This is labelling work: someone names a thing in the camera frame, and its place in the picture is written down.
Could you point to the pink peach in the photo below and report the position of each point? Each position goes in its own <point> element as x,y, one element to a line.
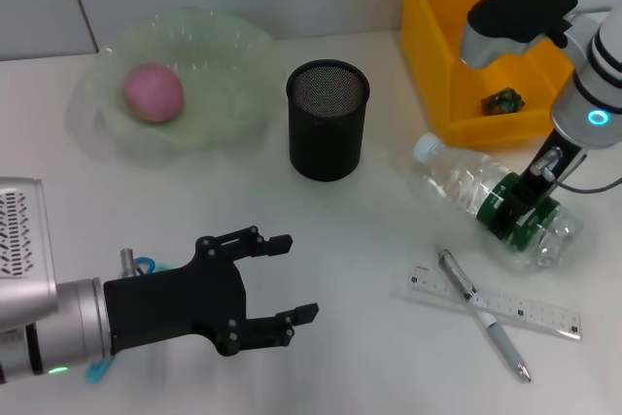
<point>153,93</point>

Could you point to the yellow plastic bin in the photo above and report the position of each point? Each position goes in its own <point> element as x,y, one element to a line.
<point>427,45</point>

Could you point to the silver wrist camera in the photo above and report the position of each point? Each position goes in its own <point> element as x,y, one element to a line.
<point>24,235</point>
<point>520,7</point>

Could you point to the clear green-label water bottle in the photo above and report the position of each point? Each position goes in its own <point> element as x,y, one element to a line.
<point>457,177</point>

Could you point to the clear plastic ruler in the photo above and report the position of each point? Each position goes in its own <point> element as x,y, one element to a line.
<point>534,310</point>

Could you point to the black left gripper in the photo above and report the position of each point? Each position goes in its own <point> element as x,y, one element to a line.
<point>180,305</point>

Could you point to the blue scissors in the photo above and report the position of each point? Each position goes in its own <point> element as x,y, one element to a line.
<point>98,373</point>

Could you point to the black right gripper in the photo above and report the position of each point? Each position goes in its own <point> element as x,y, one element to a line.
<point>549,182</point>

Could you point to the black mesh pen holder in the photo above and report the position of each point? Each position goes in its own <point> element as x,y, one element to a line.
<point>325,143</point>

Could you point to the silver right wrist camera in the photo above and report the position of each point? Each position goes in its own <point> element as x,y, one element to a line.
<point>520,7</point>

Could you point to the translucent green fruit plate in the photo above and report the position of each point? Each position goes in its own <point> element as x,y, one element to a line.
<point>218,94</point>

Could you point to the green plastic wrapper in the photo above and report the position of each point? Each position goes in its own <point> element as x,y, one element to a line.
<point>503,101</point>

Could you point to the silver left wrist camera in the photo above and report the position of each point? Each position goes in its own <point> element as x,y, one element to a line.
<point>24,235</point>

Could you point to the white grey pen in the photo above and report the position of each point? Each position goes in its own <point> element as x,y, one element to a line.
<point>500,337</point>

